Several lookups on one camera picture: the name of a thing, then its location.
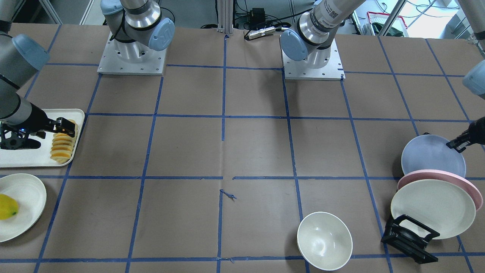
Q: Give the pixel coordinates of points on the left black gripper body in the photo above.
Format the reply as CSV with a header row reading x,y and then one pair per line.
x,y
478,132

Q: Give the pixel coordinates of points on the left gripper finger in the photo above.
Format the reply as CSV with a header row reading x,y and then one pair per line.
x,y
460,143

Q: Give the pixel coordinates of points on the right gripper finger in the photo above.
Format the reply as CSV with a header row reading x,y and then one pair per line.
x,y
66,127

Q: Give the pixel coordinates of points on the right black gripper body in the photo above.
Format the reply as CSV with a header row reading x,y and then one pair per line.
x,y
38,120

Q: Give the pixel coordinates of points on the blue plate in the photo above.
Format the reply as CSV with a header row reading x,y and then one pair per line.
x,y
431,152

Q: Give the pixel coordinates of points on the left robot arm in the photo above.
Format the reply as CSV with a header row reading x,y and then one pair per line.
x,y
317,27

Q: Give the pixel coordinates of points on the pink plate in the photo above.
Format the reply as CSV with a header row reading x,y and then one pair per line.
x,y
452,178

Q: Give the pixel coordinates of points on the cream plate in rack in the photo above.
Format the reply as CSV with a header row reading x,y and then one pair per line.
x,y
440,205

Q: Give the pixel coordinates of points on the white plate under lemon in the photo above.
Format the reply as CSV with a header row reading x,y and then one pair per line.
x,y
30,193

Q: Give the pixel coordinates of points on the black plate rack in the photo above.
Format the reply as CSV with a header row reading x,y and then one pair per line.
x,y
413,223

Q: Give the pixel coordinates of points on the white rectangular tray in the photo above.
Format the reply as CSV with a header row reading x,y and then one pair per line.
x,y
41,156

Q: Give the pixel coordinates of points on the yellow lemon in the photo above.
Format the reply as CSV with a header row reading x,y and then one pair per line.
x,y
9,207

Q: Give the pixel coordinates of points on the cream bowl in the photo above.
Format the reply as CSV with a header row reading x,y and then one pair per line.
x,y
324,241

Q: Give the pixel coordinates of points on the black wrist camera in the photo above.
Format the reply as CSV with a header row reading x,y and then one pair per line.
x,y
16,137

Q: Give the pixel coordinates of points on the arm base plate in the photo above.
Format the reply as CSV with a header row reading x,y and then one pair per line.
x,y
131,59
319,65

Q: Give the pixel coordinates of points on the aluminium frame post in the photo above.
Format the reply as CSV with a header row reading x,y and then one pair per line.
x,y
225,16

